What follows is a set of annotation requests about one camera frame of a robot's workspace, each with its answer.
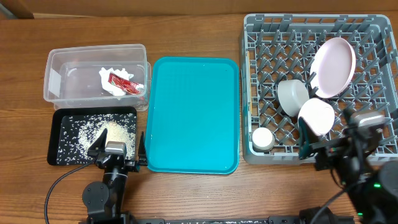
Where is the wooden chopstick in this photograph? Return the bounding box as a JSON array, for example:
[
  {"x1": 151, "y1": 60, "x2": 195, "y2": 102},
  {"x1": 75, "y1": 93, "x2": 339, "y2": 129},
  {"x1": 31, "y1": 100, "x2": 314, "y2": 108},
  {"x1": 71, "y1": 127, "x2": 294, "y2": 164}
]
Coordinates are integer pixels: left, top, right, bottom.
[{"x1": 246, "y1": 50, "x2": 252, "y2": 115}]

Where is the white cup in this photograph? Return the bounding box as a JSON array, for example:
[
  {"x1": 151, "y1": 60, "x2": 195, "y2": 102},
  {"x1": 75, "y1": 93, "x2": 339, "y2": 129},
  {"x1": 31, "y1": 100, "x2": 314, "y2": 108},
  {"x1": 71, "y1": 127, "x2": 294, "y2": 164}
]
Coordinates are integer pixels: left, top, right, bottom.
[{"x1": 252, "y1": 127, "x2": 275, "y2": 152}]

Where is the large white plate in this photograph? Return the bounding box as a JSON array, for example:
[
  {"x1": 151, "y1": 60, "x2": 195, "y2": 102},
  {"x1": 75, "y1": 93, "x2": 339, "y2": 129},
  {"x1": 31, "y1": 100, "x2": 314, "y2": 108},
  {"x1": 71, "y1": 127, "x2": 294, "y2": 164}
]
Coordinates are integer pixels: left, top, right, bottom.
[{"x1": 310, "y1": 37, "x2": 356, "y2": 98}]

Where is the clear plastic bin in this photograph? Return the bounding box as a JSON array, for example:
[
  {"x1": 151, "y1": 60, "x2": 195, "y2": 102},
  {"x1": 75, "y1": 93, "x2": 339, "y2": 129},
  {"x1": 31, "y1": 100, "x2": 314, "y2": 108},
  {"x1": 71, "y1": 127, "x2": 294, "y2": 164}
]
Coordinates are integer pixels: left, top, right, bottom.
[{"x1": 44, "y1": 44, "x2": 152, "y2": 111}]

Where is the teal serving tray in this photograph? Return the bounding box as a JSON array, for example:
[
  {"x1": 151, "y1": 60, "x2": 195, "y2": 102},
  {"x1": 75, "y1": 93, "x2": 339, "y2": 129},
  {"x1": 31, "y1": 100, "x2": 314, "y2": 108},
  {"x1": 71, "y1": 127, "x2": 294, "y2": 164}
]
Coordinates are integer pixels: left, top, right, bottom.
[{"x1": 145, "y1": 57, "x2": 240, "y2": 175}]

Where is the cardboard back panel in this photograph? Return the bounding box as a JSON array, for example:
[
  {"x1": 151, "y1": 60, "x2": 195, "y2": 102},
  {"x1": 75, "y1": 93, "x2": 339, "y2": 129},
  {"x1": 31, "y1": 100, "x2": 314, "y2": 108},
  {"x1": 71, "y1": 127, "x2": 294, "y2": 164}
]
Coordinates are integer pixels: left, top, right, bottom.
[{"x1": 1, "y1": 0, "x2": 397, "y2": 19}]

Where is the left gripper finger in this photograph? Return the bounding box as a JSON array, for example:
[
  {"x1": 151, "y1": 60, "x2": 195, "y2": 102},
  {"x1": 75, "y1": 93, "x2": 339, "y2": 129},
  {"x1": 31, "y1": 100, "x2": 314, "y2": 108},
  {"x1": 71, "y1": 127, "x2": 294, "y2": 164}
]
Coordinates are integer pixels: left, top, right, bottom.
[
  {"x1": 137, "y1": 132, "x2": 148, "y2": 166},
  {"x1": 87, "y1": 128, "x2": 108, "y2": 157}
]

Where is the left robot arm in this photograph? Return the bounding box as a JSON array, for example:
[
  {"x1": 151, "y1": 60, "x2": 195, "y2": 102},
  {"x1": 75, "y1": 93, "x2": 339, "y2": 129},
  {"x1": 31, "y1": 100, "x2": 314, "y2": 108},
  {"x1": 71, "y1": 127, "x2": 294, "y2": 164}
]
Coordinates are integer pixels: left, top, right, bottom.
[{"x1": 82, "y1": 129, "x2": 148, "y2": 224}]

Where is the black plastic tray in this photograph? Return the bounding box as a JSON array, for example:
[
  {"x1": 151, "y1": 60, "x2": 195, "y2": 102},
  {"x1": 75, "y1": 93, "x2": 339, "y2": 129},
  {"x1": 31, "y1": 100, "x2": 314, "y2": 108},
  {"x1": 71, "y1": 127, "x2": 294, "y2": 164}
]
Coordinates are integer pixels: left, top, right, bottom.
[{"x1": 47, "y1": 106, "x2": 137, "y2": 166}]

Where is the grey dishwasher rack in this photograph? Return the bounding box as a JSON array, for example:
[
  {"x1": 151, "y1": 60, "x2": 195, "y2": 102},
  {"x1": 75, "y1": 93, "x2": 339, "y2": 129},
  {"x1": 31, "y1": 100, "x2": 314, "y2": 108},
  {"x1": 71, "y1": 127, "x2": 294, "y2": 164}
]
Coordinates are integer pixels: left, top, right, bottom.
[{"x1": 239, "y1": 14, "x2": 397, "y2": 166}]

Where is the red sauce packet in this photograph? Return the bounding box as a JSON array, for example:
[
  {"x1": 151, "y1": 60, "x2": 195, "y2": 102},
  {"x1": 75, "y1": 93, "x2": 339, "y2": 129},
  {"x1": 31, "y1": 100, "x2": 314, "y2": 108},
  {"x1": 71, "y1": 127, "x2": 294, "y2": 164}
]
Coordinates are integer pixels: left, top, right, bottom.
[{"x1": 108, "y1": 73, "x2": 145, "y2": 95}]

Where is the small pink bowl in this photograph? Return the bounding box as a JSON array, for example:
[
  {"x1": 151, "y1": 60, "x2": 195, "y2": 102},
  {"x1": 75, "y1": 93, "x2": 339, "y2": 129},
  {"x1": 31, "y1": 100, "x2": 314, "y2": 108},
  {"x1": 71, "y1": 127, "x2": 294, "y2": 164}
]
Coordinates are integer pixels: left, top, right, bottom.
[{"x1": 298, "y1": 98, "x2": 335, "y2": 136}]

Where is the white napkin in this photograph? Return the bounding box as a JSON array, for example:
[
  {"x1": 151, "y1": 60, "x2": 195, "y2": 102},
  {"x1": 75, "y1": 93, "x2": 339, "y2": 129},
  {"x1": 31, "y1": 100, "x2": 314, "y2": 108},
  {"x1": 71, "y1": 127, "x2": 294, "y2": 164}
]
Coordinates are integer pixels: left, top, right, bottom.
[{"x1": 99, "y1": 67, "x2": 134, "y2": 96}]

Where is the grey bowl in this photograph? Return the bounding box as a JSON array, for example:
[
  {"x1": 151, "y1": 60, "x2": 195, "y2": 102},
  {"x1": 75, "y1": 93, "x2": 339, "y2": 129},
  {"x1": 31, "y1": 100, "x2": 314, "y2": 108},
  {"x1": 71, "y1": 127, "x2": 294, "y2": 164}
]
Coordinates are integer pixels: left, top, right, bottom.
[{"x1": 277, "y1": 80, "x2": 310, "y2": 116}]

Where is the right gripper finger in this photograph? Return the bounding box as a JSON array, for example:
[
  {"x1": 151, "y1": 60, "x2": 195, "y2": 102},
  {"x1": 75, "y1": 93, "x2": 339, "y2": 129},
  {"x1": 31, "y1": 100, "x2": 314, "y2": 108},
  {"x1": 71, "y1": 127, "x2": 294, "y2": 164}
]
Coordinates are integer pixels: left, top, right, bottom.
[
  {"x1": 298, "y1": 118, "x2": 318, "y2": 160},
  {"x1": 343, "y1": 108, "x2": 356, "y2": 128}
]

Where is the spilled rice pile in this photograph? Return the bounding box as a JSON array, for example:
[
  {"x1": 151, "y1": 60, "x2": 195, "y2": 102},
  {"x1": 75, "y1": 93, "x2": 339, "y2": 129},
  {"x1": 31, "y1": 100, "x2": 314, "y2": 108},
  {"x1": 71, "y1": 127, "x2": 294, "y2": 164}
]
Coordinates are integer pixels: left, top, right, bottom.
[{"x1": 57, "y1": 113, "x2": 137, "y2": 164}]

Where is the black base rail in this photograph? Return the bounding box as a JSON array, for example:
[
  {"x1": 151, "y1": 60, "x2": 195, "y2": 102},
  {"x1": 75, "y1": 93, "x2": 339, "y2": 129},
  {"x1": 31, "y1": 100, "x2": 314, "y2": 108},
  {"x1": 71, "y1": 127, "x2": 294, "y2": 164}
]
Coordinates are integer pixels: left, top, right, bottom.
[{"x1": 79, "y1": 216, "x2": 355, "y2": 224}]

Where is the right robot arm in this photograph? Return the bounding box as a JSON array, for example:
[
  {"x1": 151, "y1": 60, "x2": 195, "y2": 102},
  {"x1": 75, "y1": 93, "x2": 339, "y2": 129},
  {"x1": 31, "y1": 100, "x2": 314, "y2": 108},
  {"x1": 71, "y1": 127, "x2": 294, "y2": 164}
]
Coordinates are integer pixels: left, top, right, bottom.
[{"x1": 298, "y1": 109, "x2": 397, "y2": 223}]

